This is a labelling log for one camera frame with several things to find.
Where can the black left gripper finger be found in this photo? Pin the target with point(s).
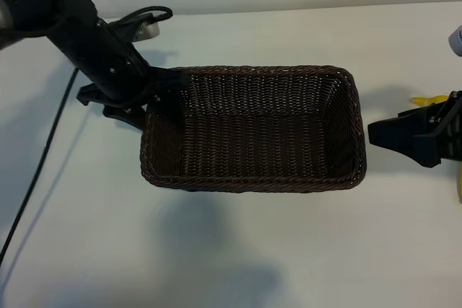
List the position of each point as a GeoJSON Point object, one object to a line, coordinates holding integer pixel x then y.
{"type": "Point", "coordinates": [169, 81]}
{"type": "Point", "coordinates": [126, 117]}

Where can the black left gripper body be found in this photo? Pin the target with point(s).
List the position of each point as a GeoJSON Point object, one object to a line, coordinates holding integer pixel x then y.
{"type": "Point", "coordinates": [119, 84]}

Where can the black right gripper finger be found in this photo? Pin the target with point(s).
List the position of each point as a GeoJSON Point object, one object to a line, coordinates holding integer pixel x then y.
{"type": "Point", "coordinates": [404, 127]}
{"type": "Point", "coordinates": [422, 149]}

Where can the yellow banana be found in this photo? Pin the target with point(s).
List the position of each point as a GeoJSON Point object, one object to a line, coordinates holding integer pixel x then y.
{"type": "Point", "coordinates": [424, 101]}

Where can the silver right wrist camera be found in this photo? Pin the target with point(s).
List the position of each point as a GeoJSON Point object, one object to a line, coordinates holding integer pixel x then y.
{"type": "Point", "coordinates": [456, 41]}

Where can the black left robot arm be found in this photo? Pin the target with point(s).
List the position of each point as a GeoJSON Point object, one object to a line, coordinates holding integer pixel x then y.
{"type": "Point", "coordinates": [72, 34]}

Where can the dark brown woven basket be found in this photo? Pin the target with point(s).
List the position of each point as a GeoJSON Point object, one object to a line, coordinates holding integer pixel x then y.
{"type": "Point", "coordinates": [252, 142]}

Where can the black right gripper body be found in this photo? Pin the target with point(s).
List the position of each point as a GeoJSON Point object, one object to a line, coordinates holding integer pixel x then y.
{"type": "Point", "coordinates": [453, 131]}

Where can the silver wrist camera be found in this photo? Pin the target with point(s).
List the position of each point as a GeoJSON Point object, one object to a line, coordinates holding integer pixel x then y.
{"type": "Point", "coordinates": [149, 31]}
{"type": "Point", "coordinates": [456, 41]}

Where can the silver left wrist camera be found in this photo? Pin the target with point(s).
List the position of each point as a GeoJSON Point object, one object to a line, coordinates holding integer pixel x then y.
{"type": "Point", "coordinates": [149, 31]}

